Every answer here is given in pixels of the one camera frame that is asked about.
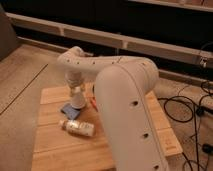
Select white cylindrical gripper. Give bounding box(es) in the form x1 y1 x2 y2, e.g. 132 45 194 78
65 71 85 94

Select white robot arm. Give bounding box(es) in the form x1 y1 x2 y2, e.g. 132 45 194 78
58 47 170 171

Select orange carrot toy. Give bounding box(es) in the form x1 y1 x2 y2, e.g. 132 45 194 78
90 98 98 112

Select blue sponge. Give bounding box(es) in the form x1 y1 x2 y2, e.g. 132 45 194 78
61 103 80 120

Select clear glitter bottle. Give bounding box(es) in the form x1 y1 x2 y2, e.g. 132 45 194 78
59 120 95 137

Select wooden cutting board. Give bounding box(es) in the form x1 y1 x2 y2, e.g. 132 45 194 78
30 83 184 171

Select black floor cables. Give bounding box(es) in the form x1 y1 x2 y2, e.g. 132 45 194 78
157 79 213 171

